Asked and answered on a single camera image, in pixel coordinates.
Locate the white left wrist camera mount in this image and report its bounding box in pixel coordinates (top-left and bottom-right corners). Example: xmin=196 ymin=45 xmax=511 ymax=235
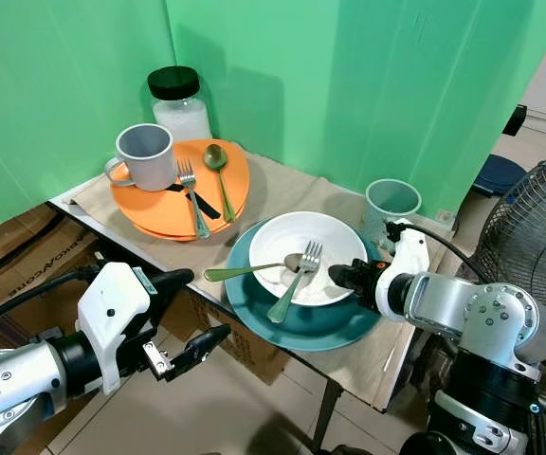
xmin=76 ymin=263 xmax=161 ymax=395

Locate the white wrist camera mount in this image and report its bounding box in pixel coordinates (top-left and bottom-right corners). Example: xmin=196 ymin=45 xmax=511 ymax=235
xmin=76 ymin=263 xmax=161 ymax=395
xmin=375 ymin=220 xmax=432 ymax=319

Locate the black electric fan grille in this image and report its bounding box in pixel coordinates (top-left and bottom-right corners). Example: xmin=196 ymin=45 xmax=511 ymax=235
xmin=468 ymin=146 xmax=546 ymax=382

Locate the silver spoon with green handle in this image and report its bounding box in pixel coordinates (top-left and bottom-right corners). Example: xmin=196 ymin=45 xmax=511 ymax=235
xmin=204 ymin=253 xmax=304 ymax=282

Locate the white deep plate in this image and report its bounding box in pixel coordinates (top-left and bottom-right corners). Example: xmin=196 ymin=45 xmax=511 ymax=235
xmin=248 ymin=211 xmax=369 ymax=307

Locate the black strip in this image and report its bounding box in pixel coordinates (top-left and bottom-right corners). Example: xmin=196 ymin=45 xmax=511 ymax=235
xmin=166 ymin=183 xmax=222 ymax=221

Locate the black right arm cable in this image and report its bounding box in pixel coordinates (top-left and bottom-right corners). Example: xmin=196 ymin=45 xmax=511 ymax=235
xmin=387 ymin=222 xmax=493 ymax=285

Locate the plain cardboard box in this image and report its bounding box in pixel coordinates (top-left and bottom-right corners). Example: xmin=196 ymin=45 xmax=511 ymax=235
xmin=182 ymin=289 xmax=290 ymax=386

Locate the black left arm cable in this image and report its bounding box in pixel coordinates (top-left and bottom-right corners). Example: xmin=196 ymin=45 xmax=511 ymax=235
xmin=0 ymin=265 xmax=100 ymax=338

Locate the green backdrop screen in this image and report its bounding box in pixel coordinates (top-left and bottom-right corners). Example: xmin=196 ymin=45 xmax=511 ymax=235
xmin=0 ymin=0 xmax=546 ymax=244

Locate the silver fork with green handle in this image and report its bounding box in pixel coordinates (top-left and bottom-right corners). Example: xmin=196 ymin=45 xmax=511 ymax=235
xmin=267 ymin=241 xmax=323 ymax=324

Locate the teal plate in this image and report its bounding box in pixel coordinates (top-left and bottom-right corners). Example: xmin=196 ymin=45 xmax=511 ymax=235
xmin=224 ymin=216 xmax=389 ymax=353

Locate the orange plate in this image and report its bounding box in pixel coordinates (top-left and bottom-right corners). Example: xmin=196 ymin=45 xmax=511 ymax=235
xmin=110 ymin=138 xmax=251 ymax=242

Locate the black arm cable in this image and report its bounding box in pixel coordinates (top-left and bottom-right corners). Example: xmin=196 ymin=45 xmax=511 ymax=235
xmin=0 ymin=265 xmax=100 ymax=338
xmin=387 ymin=222 xmax=493 ymax=285

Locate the translucent green cup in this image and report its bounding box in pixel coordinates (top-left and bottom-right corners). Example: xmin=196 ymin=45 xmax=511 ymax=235
xmin=364 ymin=179 xmax=423 ymax=248

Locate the silver fork with thin handle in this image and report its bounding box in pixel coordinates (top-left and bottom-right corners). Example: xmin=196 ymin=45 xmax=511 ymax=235
xmin=177 ymin=159 xmax=211 ymax=240

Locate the golden spoon with green handle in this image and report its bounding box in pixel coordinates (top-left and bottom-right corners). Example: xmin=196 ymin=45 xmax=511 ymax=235
xmin=204 ymin=144 xmax=236 ymax=224

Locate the glass jar with black lid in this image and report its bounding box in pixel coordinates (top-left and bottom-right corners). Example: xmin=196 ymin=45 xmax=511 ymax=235
xmin=148 ymin=66 xmax=214 ymax=144

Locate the printed cardboard box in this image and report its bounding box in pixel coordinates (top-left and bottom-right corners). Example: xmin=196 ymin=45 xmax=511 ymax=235
xmin=0 ymin=204 xmax=105 ymax=314

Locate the dark blue round stool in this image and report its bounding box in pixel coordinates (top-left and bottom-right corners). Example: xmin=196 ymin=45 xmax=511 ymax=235
xmin=470 ymin=155 xmax=531 ymax=198

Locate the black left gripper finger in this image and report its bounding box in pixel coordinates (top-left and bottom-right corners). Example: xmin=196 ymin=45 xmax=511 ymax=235
xmin=146 ymin=268 xmax=196 ymax=297
xmin=164 ymin=324 xmax=232 ymax=383

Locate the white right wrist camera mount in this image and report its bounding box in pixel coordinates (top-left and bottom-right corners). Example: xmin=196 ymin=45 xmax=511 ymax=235
xmin=375 ymin=220 xmax=432 ymax=319

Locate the beige table cloth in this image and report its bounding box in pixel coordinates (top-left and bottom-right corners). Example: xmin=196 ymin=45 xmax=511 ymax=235
xmin=69 ymin=150 xmax=455 ymax=413

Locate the grey mug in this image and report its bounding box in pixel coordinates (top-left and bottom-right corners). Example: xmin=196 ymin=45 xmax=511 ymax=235
xmin=104 ymin=123 xmax=178 ymax=192

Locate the small black box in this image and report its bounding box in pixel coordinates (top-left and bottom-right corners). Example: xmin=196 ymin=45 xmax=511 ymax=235
xmin=502 ymin=104 xmax=529 ymax=137

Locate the dark metal table leg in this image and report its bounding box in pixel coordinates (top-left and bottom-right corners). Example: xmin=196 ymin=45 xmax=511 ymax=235
xmin=311 ymin=379 xmax=343 ymax=452

